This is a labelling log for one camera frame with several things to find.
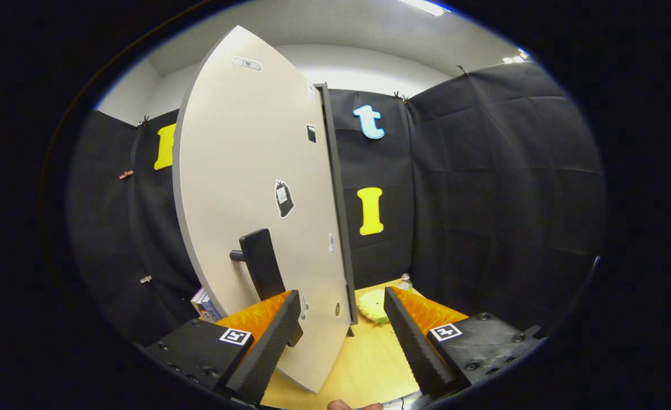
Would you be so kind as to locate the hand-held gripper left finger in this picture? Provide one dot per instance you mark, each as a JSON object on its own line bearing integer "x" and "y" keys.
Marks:
{"x": 270, "y": 347}

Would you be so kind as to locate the blue paperback book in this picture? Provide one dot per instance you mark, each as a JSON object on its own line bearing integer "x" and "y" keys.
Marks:
{"x": 210, "y": 312}

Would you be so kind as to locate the yellow plush toy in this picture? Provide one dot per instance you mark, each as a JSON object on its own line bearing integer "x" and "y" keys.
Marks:
{"x": 372, "y": 304}

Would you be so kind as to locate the green plastic bottle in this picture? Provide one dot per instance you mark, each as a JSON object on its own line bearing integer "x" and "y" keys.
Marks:
{"x": 405, "y": 282}

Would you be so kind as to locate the white paperback book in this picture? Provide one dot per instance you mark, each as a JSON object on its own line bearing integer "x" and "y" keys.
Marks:
{"x": 200, "y": 295}

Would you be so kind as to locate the small ceiling light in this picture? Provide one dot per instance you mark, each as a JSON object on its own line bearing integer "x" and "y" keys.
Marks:
{"x": 516, "y": 57}

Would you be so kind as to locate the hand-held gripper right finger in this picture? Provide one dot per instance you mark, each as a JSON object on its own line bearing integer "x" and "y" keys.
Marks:
{"x": 415, "y": 347}

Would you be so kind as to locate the black backdrop cloth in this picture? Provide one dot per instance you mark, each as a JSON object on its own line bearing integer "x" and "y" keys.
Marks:
{"x": 511, "y": 188}

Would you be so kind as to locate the dark grey shoe cabinet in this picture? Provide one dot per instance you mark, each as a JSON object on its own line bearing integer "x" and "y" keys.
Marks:
{"x": 341, "y": 216}

